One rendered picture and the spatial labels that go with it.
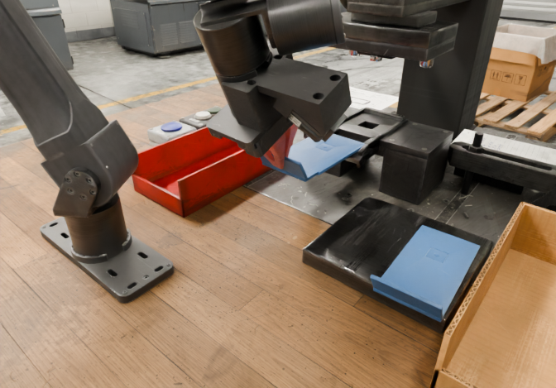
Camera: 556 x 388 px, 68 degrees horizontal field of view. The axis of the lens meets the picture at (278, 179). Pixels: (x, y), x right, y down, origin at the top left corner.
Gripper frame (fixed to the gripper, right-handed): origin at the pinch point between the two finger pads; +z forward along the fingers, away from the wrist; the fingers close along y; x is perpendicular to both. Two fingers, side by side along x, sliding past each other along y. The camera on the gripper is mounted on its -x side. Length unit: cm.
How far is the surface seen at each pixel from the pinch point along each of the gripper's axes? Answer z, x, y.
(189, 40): 225, 429, 250
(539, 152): 19.7, -22.3, 32.2
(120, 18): 183, 506, 214
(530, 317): 10.1, -29.6, 0.9
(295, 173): 1.0, -2.5, 0.0
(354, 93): 35, 24, 49
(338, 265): 6.2, -11.5, -5.7
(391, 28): -5.0, -3.3, 22.1
